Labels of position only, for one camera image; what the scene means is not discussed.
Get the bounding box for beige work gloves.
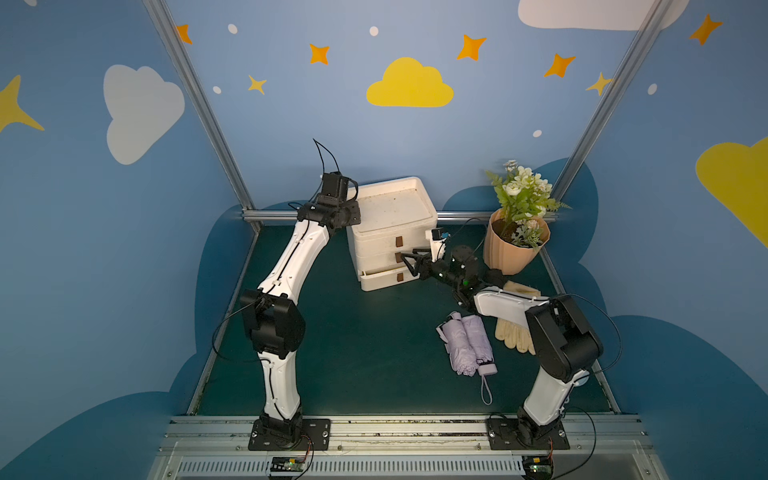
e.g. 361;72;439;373
495;281;541;355

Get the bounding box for lilac folded umbrella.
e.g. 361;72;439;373
461;315;498;406
436;311;478;377

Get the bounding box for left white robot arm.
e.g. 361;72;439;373
240;171;361;448

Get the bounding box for left circuit board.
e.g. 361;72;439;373
269;457;309;476

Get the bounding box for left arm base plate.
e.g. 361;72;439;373
247;416;332;451

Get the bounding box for circuit board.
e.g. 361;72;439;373
522;456;553;480
269;457;309;476

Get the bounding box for flower plant in pot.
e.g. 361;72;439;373
483;160;566;276

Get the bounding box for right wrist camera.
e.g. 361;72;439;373
425;227;450;262

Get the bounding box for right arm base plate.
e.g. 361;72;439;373
485;416;570;451

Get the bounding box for aluminium front rail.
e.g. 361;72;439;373
148;412;668;479

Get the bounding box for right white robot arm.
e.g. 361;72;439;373
398;245;604;450

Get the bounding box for white three-drawer cabinet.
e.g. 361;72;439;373
347;177;438;292

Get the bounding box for right circuit board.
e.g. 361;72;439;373
522;456;553;480

